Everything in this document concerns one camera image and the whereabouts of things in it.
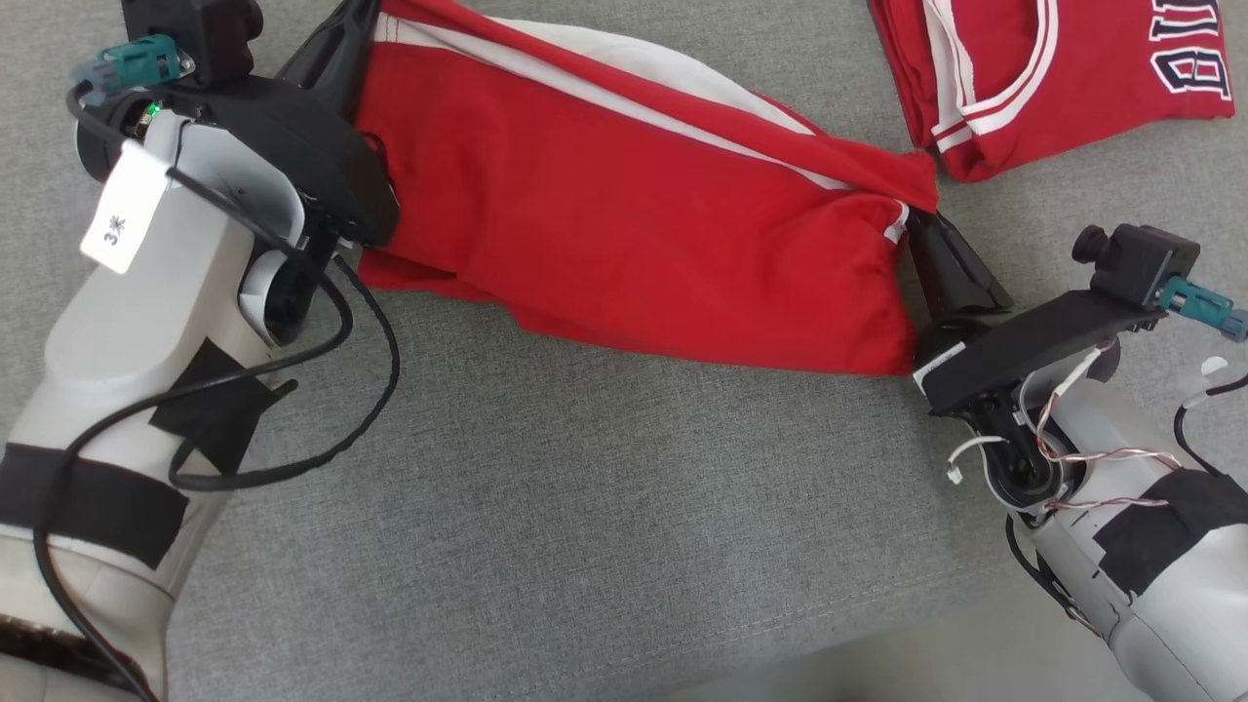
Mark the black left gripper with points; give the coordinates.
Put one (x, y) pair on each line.
(312, 146)

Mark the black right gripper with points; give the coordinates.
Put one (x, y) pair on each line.
(1033, 346)

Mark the red basketball jersey white trim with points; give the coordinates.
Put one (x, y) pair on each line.
(1053, 88)

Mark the red shorts white stripes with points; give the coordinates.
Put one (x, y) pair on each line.
(634, 214)

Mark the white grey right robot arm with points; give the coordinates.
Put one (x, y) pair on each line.
(1170, 624)

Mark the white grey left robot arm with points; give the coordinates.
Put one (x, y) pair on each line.
(127, 322)

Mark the white paper label tag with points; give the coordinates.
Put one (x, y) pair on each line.
(122, 214)

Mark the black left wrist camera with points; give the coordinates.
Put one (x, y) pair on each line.
(205, 29)

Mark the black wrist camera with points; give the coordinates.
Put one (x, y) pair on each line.
(1141, 258)
(205, 29)

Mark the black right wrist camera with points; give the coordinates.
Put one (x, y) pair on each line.
(1141, 258)

